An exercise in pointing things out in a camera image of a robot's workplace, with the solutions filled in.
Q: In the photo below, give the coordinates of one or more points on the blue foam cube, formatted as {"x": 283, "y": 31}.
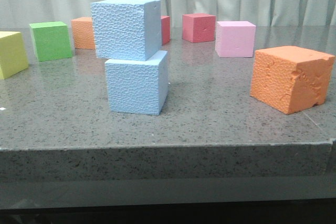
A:
{"x": 127, "y": 29}
{"x": 139, "y": 87}

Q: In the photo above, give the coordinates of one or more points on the red foam cube right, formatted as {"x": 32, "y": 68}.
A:
{"x": 198, "y": 27}

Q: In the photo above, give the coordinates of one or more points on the red foam cube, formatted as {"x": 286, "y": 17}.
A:
{"x": 165, "y": 29}
{"x": 198, "y": 27}

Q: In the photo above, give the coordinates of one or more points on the red foam cube left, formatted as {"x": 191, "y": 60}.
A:
{"x": 165, "y": 29}

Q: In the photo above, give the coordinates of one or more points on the pink foam cube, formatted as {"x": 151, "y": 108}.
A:
{"x": 235, "y": 39}

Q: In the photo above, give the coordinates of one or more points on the orange foam cube rear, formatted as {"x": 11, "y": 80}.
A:
{"x": 82, "y": 33}

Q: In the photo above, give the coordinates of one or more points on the damaged orange foam cube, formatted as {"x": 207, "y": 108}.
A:
{"x": 290, "y": 78}

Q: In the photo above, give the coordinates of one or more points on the green foam cube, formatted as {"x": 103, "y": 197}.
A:
{"x": 50, "y": 40}

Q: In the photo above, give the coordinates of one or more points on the yellow foam cube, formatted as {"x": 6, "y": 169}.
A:
{"x": 13, "y": 54}

